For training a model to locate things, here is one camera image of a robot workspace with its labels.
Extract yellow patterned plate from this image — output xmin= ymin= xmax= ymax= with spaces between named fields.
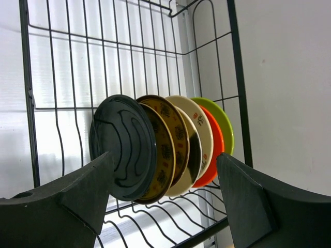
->
xmin=136 ymin=95 xmax=190 ymax=186
xmin=134 ymin=102 xmax=177 ymax=205

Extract orange plate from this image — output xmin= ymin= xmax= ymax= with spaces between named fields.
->
xmin=193 ymin=105 xmax=225 ymax=188

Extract glossy black plate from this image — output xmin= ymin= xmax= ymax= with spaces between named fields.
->
xmin=89 ymin=95 xmax=157 ymax=202

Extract lime green plate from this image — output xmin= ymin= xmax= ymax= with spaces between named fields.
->
xmin=191 ymin=97 xmax=235 ymax=155

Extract cream plate with black patch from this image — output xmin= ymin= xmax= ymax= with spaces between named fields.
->
xmin=165 ymin=107 xmax=202 ymax=197

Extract cream floral plate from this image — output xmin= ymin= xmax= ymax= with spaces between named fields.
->
xmin=166 ymin=95 xmax=214 ymax=179

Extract yellow patterned plate front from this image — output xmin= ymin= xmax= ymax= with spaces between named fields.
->
xmin=136 ymin=95 xmax=190 ymax=186

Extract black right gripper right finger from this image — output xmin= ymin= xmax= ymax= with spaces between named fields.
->
xmin=217 ymin=153 xmax=330 ymax=247

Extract black wire dish rack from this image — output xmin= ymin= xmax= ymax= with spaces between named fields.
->
xmin=18 ymin=0 xmax=254 ymax=248

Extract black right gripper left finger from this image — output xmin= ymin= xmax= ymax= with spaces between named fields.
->
xmin=1 ymin=152 xmax=114 ymax=247

